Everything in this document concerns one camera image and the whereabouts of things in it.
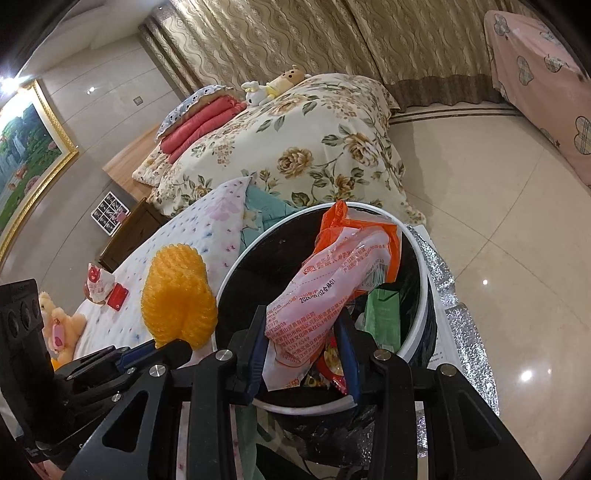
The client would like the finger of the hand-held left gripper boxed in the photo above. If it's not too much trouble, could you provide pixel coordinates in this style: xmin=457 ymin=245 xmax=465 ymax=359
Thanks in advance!
xmin=69 ymin=345 xmax=123 ymax=383
xmin=122 ymin=339 xmax=192 ymax=372

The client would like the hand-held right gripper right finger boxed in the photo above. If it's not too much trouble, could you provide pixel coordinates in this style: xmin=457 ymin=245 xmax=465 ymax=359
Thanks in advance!
xmin=335 ymin=308 xmax=543 ymax=480

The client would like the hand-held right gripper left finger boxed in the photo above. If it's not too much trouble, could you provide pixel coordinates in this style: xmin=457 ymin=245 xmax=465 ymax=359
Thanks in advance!
xmin=65 ymin=307 xmax=269 ymax=480

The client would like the green packet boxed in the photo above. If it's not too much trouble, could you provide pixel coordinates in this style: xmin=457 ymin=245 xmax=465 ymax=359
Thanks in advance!
xmin=365 ymin=288 xmax=402 ymax=352

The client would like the orange foam fruit net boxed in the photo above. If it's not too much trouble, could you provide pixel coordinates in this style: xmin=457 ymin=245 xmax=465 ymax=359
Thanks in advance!
xmin=141 ymin=244 xmax=219 ymax=349

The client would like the orange white plastic bag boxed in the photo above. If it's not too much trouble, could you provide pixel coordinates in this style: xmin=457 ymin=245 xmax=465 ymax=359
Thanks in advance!
xmin=263 ymin=200 xmax=402 ymax=391

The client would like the black white-rimmed trash bin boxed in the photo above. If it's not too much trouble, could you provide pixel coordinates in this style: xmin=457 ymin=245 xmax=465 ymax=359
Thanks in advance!
xmin=215 ymin=202 xmax=439 ymax=462

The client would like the tan teddy bear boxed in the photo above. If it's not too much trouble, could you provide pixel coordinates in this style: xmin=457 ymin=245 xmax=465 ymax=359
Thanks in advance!
xmin=38 ymin=292 xmax=88 ymax=363

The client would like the small red packet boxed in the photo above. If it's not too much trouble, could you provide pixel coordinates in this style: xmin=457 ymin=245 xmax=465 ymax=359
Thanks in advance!
xmin=105 ymin=284 xmax=130 ymax=310

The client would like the white red snack packet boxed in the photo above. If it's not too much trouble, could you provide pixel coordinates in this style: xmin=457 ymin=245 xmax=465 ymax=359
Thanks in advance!
xmin=84 ymin=262 xmax=116 ymax=304

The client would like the silver foil mat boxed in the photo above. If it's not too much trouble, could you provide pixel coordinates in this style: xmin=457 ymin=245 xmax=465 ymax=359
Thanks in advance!
xmin=402 ymin=224 xmax=502 ymax=457

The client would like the brown wooden nightstand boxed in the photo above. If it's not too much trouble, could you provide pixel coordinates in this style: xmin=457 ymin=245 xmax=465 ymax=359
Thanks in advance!
xmin=98 ymin=198 xmax=164 ymax=273

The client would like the white dotted blanket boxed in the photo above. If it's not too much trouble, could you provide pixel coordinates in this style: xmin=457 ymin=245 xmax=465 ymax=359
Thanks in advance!
xmin=69 ymin=175 xmax=252 ymax=480

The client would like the light wooden headboard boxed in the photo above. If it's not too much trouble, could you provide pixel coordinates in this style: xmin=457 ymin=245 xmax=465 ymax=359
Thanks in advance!
xmin=102 ymin=124 xmax=160 ymax=204

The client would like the gold framed landscape painting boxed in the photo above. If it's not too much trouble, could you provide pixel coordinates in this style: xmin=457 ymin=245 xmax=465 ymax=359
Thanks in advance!
xmin=0 ymin=78 xmax=80 ymax=264

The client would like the floral quilt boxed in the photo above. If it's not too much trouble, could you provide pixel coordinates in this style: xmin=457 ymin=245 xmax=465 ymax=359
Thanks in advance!
xmin=131 ymin=72 xmax=428 ymax=227

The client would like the red folded blanket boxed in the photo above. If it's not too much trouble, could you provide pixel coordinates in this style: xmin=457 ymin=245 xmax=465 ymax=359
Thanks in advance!
xmin=160 ymin=95 xmax=247 ymax=162

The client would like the white plush rabbit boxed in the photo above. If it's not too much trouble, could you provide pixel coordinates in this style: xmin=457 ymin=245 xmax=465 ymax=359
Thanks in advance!
xmin=242 ymin=80 xmax=271 ymax=107

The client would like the dotted ruffled pillow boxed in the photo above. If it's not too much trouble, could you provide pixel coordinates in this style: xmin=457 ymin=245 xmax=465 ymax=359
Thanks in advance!
xmin=156 ymin=85 xmax=232 ymax=139

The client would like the yellow plush doll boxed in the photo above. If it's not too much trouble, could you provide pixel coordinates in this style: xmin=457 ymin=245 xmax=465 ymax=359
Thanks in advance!
xmin=264 ymin=67 xmax=311 ymax=97

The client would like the beige patterned curtain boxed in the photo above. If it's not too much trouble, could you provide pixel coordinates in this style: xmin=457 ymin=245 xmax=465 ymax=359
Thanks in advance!
xmin=139 ymin=0 xmax=509 ymax=112

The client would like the pink printed furniture cover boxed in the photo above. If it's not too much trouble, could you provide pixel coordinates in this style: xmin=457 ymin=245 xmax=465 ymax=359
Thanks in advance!
xmin=483 ymin=9 xmax=591 ymax=188

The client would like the white photo frame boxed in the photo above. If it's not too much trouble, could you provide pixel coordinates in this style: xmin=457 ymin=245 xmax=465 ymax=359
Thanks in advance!
xmin=91 ymin=191 xmax=129 ymax=237

